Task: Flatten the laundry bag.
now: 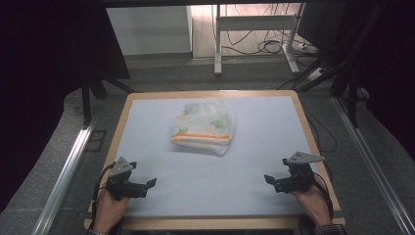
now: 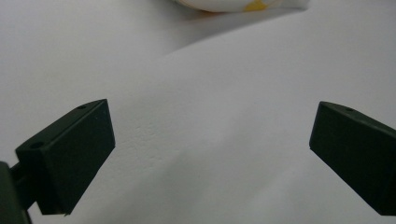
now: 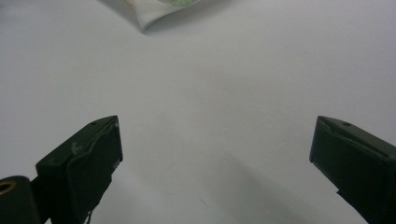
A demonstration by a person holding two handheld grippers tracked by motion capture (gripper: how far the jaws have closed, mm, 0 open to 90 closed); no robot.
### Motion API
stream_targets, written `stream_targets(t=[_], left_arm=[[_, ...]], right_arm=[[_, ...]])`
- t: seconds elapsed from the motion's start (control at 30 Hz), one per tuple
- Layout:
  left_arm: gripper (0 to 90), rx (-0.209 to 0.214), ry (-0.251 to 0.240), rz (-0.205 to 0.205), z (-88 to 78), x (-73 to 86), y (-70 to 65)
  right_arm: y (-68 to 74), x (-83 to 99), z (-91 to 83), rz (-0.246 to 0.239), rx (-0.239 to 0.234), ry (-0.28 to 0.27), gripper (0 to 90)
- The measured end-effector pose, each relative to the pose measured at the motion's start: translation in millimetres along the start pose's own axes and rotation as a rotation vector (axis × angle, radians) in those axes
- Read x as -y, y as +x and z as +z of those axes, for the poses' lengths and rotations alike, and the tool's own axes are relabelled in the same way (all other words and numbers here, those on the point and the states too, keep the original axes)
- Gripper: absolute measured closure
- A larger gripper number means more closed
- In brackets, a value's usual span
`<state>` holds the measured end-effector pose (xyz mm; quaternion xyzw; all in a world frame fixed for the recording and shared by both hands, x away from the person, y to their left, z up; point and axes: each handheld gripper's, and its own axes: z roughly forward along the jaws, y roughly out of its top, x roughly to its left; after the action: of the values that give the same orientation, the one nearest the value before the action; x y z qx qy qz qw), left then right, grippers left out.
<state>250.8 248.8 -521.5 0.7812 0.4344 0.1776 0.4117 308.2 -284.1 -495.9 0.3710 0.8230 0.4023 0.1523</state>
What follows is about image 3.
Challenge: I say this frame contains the white leaf-print mesh bag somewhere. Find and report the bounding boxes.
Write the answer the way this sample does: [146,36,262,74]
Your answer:
[123,0,205,31]

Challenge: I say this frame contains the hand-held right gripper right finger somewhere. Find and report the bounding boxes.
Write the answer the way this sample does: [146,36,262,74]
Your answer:
[309,115,396,224]

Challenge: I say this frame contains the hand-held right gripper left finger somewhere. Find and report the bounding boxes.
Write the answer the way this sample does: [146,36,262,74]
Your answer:
[35,115,124,224]

